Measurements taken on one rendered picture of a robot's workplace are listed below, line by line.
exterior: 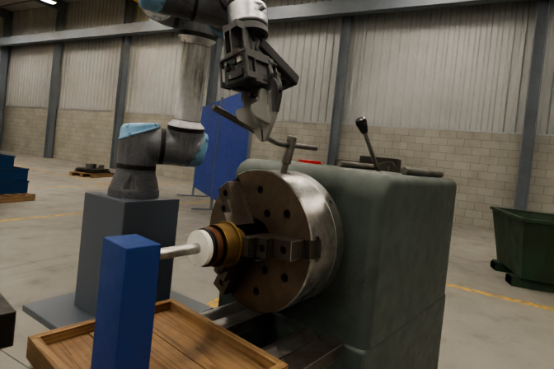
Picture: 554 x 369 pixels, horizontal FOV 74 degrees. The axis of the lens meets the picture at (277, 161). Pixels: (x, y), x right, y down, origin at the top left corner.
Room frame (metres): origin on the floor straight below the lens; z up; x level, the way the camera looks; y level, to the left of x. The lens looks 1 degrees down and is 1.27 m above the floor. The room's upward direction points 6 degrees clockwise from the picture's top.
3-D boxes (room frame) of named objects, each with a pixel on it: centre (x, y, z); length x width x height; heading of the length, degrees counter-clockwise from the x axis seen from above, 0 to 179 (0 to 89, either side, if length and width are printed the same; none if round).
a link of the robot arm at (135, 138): (1.16, 0.43, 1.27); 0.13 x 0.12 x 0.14; 114
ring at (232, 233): (0.75, 0.10, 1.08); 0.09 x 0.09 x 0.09; 50
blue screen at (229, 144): (7.66, 1.26, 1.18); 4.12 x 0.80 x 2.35; 23
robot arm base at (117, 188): (1.16, 0.44, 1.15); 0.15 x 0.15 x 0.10
